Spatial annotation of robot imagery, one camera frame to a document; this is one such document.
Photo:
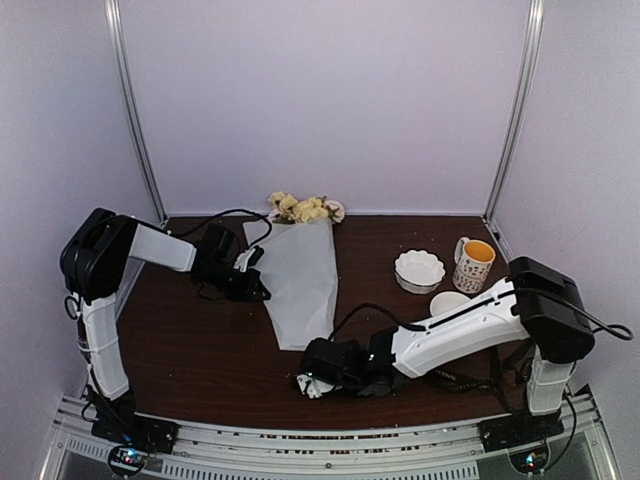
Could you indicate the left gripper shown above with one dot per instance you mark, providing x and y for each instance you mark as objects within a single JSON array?
[{"x": 245, "y": 293}]

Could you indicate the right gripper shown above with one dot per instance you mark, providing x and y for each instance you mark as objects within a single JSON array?
[{"x": 352, "y": 342}]

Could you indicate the white wrapping paper sheet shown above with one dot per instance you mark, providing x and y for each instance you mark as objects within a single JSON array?
[{"x": 299, "y": 270}]

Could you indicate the pink rose stem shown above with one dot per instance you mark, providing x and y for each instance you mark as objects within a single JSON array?
[{"x": 336, "y": 211}]

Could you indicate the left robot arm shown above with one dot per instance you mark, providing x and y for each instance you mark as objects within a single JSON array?
[{"x": 93, "y": 263}]

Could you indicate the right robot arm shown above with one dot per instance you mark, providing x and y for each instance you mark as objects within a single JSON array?
[{"x": 534, "y": 302}]

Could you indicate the round white bowl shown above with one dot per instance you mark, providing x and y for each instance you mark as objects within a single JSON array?
[{"x": 446, "y": 301}]

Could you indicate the scalloped white dish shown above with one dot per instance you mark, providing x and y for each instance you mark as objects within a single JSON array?
[{"x": 418, "y": 271}]

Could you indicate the patterned mug yellow inside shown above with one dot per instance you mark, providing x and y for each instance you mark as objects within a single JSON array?
[{"x": 473, "y": 260}]

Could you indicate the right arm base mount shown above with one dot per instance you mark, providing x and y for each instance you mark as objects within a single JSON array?
[{"x": 524, "y": 437}]

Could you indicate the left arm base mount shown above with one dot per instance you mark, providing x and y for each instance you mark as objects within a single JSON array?
[{"x": 136, "y": 439}]

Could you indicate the front aluminium rail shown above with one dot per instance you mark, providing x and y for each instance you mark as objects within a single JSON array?
[{"x": 454, "y": 450}]

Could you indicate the left aluminium frame post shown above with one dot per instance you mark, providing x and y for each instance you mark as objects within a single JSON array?
[{"x": 117, "y": 38}]

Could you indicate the aluminium frame post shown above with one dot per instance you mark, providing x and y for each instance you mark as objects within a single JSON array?
[
  {"x": 528, "y": 65},
  {"x": 117, "y": 38}
]

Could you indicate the right aluminium frame post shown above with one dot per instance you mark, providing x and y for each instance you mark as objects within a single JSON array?
[{"x": 528, "y": 65}]

